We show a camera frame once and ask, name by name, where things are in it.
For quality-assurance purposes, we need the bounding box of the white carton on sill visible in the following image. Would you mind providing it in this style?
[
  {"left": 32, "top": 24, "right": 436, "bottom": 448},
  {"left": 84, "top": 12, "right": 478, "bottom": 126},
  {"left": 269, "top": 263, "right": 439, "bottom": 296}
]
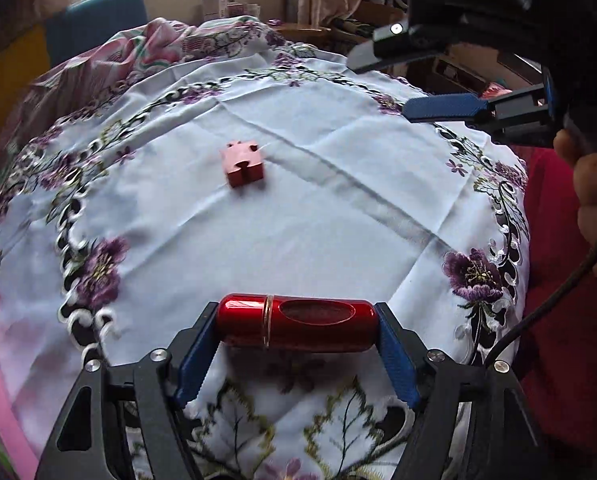
[{"left": 201, "top": 0, "right": 228, "bottom": 22}]

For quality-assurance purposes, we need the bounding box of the black cable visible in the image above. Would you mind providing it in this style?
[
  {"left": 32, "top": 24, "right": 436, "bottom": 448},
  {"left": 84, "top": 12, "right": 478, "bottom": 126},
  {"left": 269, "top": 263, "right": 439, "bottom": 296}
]
[{"left": 483, "top": 219, "right": 597, "bottom": 371}]

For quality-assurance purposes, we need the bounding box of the red glossy capsule case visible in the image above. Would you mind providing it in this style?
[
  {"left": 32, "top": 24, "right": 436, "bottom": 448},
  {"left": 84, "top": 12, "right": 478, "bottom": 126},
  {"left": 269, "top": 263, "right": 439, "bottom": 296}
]
[{"left": 216, "top": 294, "right": 379, "bottom": 353}]

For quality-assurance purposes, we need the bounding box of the red puzzle piece block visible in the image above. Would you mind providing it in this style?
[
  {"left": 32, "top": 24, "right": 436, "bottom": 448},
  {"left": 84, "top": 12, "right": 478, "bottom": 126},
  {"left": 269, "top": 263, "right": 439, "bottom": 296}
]
[{"left": 220, "top": 141, "right": 265, "bottom": 188}]

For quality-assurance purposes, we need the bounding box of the striped pink green bedsheet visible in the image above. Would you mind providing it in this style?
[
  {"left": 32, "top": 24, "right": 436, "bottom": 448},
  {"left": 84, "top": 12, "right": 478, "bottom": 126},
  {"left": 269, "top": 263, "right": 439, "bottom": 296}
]
[{"left": 0, "top": 18, "right": 199, "bottom": 148}]

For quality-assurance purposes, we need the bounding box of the pink shallow cardboard box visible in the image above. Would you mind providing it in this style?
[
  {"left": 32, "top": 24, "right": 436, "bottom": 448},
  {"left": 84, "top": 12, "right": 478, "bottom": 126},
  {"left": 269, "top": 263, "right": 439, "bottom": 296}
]
[{"left": 0, "top": 370, "right": 38, "bottom": 480}]

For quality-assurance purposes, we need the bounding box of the person's hand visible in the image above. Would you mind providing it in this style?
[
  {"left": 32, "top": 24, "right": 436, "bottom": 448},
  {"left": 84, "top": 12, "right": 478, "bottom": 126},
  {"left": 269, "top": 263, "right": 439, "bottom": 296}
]
[{"left": 553, "top": 129, "right": 597, "bottom": 245}]

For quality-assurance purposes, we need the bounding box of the grey yellow blue headboard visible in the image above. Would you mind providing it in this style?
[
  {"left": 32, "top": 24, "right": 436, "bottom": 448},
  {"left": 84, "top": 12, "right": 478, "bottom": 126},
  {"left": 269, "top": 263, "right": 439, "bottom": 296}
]
[{"left": 0, "top": 0, "right": 148, "bottom": 131}]

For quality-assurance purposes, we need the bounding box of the white embroidered floral tablecloth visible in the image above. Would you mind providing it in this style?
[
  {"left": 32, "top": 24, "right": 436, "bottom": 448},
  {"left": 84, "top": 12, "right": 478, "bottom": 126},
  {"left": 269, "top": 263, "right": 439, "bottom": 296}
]
[{"left": 0, "top": 18, "right": 528, "bottom": 451}]

